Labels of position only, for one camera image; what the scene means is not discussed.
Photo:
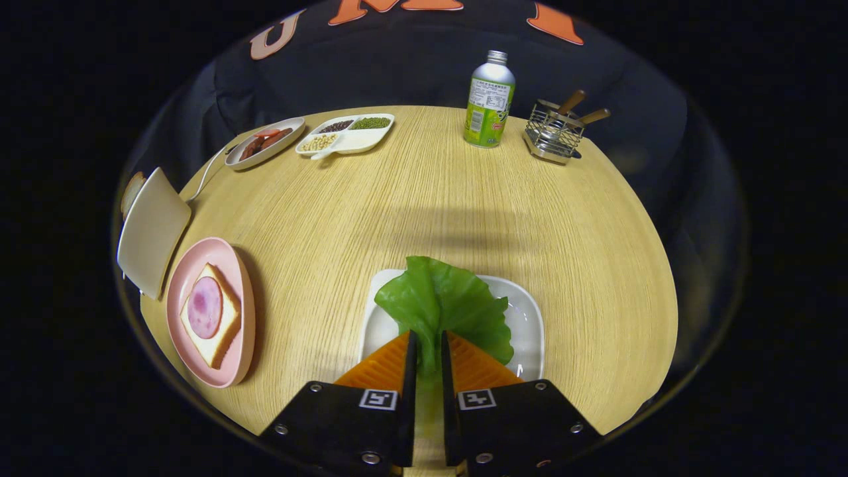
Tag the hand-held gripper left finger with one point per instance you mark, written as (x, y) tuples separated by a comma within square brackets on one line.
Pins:
[(409, 397)]

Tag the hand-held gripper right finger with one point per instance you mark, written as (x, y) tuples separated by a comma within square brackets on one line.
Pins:
[(449, 411)]

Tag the green lettuce leaf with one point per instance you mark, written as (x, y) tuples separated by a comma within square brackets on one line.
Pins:
[(437, 298)]

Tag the toasted bread slice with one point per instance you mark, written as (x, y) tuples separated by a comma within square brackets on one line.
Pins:
[(130, 195)]

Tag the white square plate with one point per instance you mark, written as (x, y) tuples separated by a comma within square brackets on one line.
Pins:
[(523, 324)]

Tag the white bread slice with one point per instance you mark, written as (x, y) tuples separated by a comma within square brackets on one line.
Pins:
[(218, 344)]

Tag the pink plate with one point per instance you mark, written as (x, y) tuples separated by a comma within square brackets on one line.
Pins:
[(232, 265)]

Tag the pink ham slice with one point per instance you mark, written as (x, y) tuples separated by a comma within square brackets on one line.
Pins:
[(205, 308)]

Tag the white divided dish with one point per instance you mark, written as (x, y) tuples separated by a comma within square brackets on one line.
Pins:
[(361, 140)]

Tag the pile of yellow soybeans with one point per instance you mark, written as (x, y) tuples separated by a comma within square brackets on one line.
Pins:
[(319, 143)]

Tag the pile of green beans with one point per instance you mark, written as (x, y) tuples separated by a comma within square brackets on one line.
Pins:
[(370, 123)]

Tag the pile of dark red beans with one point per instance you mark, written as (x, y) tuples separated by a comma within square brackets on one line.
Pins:
[(336, 126)]

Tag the round beige plate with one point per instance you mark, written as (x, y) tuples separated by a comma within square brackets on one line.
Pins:
[(289, 141)]

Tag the brown meat piece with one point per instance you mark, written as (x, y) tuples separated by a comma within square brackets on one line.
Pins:
[(250, 150), (277, 138)]

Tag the silver bottle with green label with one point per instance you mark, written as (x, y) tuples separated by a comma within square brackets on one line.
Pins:
[(489, 112)]

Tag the pink sausage slice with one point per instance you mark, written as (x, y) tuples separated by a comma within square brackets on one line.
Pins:
[(267, 133)]

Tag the white toaster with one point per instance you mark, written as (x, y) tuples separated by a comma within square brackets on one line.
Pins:
[(152, 232)]

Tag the black backdrop cloth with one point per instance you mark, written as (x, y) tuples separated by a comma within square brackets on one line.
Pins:
[(411, 66)]

